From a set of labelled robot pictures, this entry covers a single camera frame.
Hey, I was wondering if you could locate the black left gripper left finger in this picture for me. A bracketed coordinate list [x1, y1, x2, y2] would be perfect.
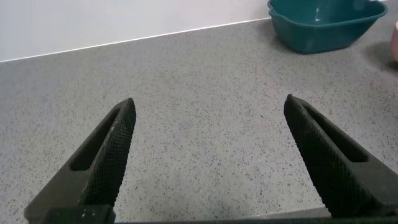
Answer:
[24, 97, 137, 224]

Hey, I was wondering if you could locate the pink plastic bowl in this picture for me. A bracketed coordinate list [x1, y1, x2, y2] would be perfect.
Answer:
[391, 21, 398, 63]

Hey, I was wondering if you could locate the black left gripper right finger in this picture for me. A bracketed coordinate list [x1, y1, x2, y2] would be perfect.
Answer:
[283, 94, 398, 218]

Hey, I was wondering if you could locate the teal square plastic basin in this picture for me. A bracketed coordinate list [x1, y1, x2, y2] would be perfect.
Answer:
[267, 0, 389, 55]

